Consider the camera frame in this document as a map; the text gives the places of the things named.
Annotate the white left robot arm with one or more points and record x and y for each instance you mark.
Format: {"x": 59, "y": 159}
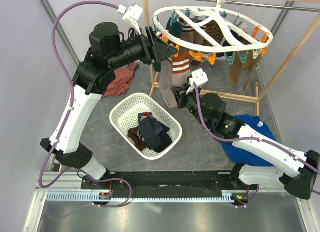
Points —
{"x": 106, "y": 54}

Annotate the teal plain sock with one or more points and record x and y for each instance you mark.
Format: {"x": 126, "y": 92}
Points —
{"x": 175, "y": 28}

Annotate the white slotted cable duct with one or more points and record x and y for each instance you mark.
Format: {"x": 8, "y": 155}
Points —
{"x": 75, "y": 196}

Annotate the brown striped-cuff sock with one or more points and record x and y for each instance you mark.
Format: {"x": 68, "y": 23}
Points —
{"x": 136, "y": 132}
{"x": 139, "y": 142}

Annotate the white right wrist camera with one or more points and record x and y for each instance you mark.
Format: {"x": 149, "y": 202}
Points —
{"x": 199, "y": 77}

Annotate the navy santa sock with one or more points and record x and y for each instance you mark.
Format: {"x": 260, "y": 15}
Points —
{"x": 150, "y": 129}
{"x": 142, "y": 116}

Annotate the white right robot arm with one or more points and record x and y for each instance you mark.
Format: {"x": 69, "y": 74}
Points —
{"x": 292, "y": 170}

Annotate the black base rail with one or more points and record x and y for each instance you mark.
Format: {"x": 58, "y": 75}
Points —
{"x": 181, "y": 183}

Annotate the pink red shirt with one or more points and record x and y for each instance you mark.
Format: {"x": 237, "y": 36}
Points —
{"x": 124, "y": 78}

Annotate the dark navy plain sock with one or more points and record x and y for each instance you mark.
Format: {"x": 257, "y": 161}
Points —
{"x": 165, "y": 141}
{"x": 165, "y": 127}

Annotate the tan ribbed sock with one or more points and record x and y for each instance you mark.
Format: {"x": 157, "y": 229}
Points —
{"x": 238, "y": 67}

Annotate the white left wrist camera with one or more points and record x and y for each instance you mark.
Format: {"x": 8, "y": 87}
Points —
{"x": 131, "y": 15}

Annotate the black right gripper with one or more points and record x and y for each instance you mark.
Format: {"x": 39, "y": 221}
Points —
{"x": 181, "y": 97}

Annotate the white round clip hanger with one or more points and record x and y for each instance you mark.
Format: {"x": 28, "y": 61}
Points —
{"x": 204, "y": 32}

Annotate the orange clothes clip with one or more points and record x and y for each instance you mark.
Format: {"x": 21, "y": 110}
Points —
{"x": 266, "y": 38}
{"x": 256, "y": 31}

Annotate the blue towel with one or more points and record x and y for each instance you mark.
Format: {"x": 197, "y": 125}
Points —
{"x": 241, "y": 156}

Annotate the white perforated laundry basket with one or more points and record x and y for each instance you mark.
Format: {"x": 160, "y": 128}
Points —
{"x": 125, "y": 116}

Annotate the tan brown-striped sock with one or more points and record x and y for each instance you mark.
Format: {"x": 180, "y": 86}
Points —
{"x": 214, "y": 31}

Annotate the white clothes clip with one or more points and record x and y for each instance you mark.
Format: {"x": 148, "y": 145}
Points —
{"x": 256, "y": 53}

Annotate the taupe sock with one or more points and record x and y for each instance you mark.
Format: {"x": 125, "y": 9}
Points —
{"x": 190, "y": 35}

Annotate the metal hanging rod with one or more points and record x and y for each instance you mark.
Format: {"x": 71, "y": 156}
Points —
{"x": 306, "y": 9}

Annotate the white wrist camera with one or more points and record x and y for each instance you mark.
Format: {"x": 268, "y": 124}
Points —
{"x": 131, "y": 15}
{"x": 199, "y": 77}

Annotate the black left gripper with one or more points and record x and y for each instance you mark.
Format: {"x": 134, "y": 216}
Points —
{"x": 150, "y": 45}

